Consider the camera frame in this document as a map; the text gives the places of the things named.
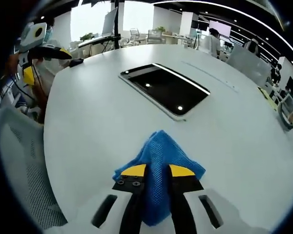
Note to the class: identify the yellow paper sheet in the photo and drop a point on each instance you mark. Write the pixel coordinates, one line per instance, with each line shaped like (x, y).
(267, 97)

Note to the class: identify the large computer monitor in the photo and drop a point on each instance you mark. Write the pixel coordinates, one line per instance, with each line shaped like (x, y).
(110, 22)

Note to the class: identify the black pouch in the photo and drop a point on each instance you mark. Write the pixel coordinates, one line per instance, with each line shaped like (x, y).
(76, 62)

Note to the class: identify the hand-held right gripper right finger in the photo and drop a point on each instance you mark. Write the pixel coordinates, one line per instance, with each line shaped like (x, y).
(205, 214)

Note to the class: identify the bright wall screen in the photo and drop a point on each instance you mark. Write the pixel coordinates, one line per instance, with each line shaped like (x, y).
(221, 28)

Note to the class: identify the dark edged side desk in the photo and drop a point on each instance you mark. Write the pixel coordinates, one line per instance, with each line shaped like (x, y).
(95, 41)

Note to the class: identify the small potted plant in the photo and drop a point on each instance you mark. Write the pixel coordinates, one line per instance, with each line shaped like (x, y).
(160, 29)

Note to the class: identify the bushy potted plant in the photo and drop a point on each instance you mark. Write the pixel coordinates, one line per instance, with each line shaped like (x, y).
(86, 37)

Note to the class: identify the grey mesh office chair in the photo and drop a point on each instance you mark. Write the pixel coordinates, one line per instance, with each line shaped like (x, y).
(27, 158)

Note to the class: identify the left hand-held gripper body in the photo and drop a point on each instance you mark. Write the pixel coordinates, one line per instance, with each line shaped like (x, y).
(33, 36)

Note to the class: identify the light mesh office chair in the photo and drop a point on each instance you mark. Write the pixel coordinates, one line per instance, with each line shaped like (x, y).
(155, 36)
(134, 35)

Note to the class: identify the person's left hand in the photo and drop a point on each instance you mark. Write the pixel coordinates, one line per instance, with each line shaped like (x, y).
(12, 64)

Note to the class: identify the blue cleaning cloth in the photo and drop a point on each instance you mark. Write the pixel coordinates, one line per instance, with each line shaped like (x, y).
(161, 151)

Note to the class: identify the person's own body white shirt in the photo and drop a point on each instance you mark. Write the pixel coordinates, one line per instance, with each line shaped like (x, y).
(53, 65)

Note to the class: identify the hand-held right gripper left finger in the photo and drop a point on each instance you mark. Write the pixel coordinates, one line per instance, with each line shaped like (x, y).
(105, 214)

